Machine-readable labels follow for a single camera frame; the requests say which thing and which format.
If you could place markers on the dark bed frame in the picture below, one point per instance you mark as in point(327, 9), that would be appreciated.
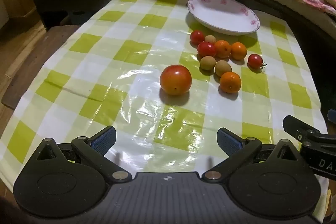
point(78, 1)

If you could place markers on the small orange mandarin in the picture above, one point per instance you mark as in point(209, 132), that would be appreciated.
point(230, 82)
point(238, 50)
point(222, 49)

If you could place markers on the green white checked tablecloth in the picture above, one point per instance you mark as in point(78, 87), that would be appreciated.
point(118, 69)

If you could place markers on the red cherry tomato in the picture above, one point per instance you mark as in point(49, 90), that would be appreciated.
point(197, 37)
point(206, 49)
point(254, 60)

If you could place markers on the brown longan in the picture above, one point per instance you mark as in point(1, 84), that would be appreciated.
point(223, 68)
point(208, 63)
point(210, 38)

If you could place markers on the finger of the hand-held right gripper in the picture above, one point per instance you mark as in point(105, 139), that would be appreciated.
point(295, 128)

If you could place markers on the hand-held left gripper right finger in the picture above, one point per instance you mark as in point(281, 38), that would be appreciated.
point(228, 140)

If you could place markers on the large red tomato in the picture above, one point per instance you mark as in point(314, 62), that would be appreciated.
point(175, 79)

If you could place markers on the brown wooden table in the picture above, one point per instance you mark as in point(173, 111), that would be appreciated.
point(34, 56)

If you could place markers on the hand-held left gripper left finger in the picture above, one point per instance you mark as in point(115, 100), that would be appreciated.
point(105, 140)

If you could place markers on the white floral rim plate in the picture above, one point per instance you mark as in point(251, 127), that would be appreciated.
point(223, 14)

